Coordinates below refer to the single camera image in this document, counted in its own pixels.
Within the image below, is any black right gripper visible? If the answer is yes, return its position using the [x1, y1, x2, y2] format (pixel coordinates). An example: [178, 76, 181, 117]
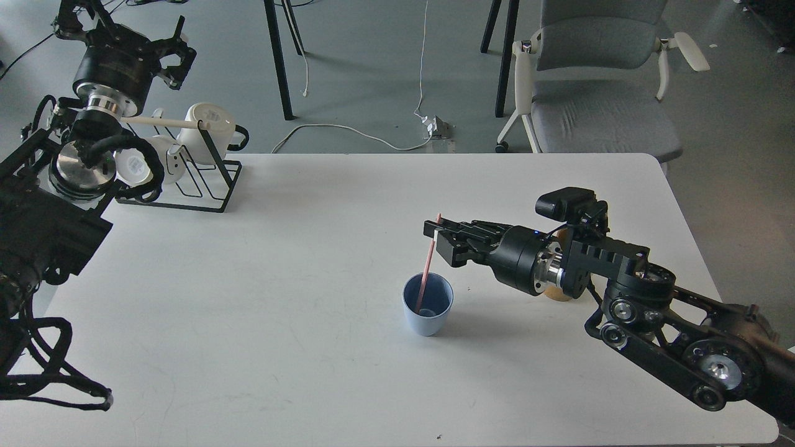
[424, 220, 550, 296]

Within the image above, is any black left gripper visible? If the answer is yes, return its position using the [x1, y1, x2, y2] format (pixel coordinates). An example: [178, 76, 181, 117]
[52, 1, 196, 118]

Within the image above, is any pink chopstick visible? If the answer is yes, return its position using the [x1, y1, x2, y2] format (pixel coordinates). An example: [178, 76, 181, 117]
[414, 231, 437, 314]

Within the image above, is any blue plastic cup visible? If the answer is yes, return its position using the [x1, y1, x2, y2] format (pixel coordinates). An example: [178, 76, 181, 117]
[402, 273, 454, 336]

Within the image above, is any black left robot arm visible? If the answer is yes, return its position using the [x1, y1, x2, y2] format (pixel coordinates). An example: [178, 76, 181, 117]
[2, 1, 196, 320]

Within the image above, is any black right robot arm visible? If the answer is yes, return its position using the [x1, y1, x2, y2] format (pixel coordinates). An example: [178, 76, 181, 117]
[423, 215, 793, 427]

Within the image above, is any white power adapter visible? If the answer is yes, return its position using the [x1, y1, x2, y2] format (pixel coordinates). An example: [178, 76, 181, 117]
[422, 114, 452, 140]

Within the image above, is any white mug front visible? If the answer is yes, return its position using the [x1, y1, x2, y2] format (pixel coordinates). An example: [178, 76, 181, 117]
[116, 135, 186, 187]

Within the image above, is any black table leg left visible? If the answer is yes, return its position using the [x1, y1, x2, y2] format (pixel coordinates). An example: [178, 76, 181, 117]
[263, 1, 306, 121]

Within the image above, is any black table leg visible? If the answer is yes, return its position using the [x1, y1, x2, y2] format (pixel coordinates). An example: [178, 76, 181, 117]
[263, 1, 306, 121]
[479, 1, 520, 118]

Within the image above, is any bamboo cylinder holder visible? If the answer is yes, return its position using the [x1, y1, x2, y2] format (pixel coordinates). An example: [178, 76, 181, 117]
[544, 228, 573, 302]

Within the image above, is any black table leg right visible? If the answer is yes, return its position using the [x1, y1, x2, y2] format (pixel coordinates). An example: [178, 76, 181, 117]
[479, 1, 520, 118]

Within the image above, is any grey office chair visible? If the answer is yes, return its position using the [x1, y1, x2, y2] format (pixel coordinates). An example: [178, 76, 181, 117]
[495, 1, 710, 165]

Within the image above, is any white floor cable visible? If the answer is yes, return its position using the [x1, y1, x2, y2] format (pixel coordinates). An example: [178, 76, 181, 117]
[272, 0, 435, 154]

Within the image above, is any black wire cup rack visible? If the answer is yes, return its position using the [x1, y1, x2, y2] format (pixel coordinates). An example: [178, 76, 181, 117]
[117, 110, 242, 213]

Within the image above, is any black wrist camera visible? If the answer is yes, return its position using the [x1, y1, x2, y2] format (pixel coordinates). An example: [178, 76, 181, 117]
[535, 186, 608, 224]

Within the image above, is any black cable bundle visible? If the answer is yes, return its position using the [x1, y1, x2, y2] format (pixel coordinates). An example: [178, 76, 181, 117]
[0, 317, 114, 412]

